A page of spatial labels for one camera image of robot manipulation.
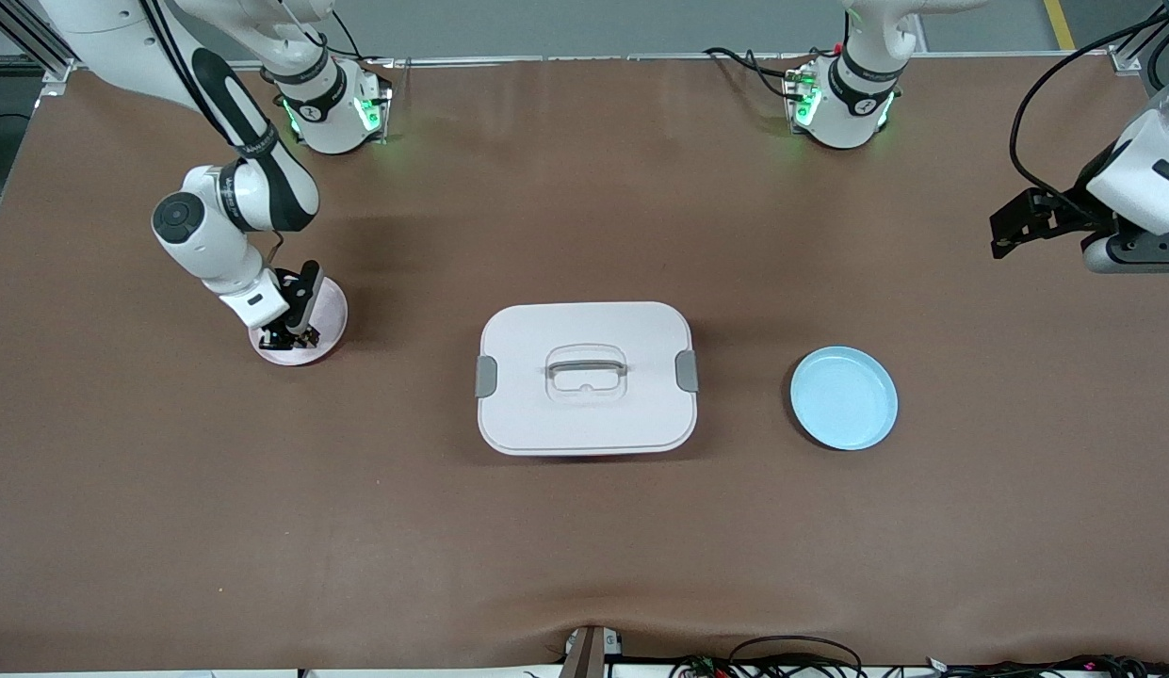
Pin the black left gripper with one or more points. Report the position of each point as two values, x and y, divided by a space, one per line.
1066 216

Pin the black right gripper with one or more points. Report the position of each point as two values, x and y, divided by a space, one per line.
284 333

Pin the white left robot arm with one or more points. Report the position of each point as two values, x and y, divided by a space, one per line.
852 104

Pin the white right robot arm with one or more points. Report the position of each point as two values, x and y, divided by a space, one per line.
217 247

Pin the pink round plate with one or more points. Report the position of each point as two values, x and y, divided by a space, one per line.
332 315

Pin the grey box latch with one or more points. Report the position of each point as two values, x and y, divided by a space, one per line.
687 370
486 377

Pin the light blue round plate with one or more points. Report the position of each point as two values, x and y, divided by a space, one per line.
843 400

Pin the white plastic storage box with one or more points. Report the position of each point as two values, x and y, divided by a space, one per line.
584 424

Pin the aluminium frame profile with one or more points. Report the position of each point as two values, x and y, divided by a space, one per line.
1126 60
56 73

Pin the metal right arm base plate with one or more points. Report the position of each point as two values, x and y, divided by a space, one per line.
385 118

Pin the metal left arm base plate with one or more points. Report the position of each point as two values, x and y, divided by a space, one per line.
791 89

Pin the grey table edge bracket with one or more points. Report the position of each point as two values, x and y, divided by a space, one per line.
589 650

